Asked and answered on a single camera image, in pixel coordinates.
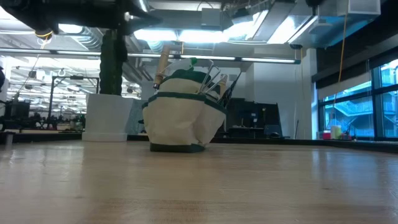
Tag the cream canvas gardening bag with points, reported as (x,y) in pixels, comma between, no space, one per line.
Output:
(183,121)

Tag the black computer monitor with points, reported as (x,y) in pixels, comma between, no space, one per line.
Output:
(18,110)

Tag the green plastic spray bottle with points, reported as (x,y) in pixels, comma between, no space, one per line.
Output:
(183,63)

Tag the white hexagonal planter pot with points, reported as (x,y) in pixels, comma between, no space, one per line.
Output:
(107,118)

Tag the red cup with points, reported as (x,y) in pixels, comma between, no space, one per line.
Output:
(326,135)

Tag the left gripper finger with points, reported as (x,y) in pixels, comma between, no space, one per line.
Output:
(143,21)

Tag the pale yellow cup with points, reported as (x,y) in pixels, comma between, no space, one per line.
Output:
(335,133)

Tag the black metal gantry frame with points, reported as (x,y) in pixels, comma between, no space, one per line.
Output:
(74,77)

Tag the dark cluttered workstation desk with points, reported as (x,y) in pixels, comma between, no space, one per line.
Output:
(252,118)

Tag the silver ceiling ventilation duct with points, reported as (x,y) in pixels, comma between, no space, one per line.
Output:
(88,39)

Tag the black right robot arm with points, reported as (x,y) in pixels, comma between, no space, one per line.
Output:
(314,2)

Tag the tall dark green cactus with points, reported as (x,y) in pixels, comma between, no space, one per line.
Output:
(111,71)

